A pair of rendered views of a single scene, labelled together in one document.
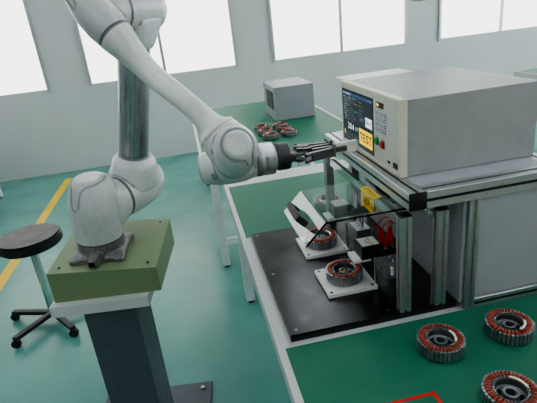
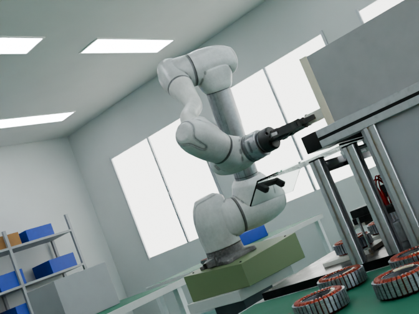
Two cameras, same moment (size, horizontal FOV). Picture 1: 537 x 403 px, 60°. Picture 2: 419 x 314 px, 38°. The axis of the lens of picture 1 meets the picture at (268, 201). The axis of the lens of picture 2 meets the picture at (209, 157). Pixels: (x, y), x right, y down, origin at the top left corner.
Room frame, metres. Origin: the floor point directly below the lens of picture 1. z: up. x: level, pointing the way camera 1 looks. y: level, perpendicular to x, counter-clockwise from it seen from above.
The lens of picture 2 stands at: (-0.18, -1.28, 0.97)
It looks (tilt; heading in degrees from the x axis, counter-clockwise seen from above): 7 degrees up; 47
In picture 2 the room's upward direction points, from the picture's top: 22 degrees counter-clockwise
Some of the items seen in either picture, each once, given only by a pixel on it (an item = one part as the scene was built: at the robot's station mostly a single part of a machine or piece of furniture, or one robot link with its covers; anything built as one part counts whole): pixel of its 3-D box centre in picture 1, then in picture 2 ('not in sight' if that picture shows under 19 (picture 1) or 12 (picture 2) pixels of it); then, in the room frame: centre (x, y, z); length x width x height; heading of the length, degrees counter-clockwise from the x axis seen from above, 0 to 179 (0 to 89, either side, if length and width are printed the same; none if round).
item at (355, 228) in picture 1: (359, 232); not in sight; (1.49, -0.31, 0.80); 0.07 x 0.05 x 0.06; 9
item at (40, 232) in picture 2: not in sight; (32, 236); (3.50, 6.47, 1.86); 0.42 x 0.42 x 0.16; 9
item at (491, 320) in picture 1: (508, 325); (416, 258); (0.94, -0.56, 0.77); 0.11 x 0.11 x 0.04
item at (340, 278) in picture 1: (344, 272); (353, 243); (1.23, -0.20, 0.80); 0.11 x 0.11 x 0.04
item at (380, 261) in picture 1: (389, 264); (399, 230); (1.25, -0.35, 0.80); 0.07 x 0.05 x 0.06; 9
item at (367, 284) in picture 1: (344, 279); (356, 252); (1.23, -0.20, 0.78); 0.15 x 0.15 x 0.01; 9
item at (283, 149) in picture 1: (291, 154); (275, 136); (1.25, -0.08, 1.18); 0.09 x 0.08 x 0.07; 99
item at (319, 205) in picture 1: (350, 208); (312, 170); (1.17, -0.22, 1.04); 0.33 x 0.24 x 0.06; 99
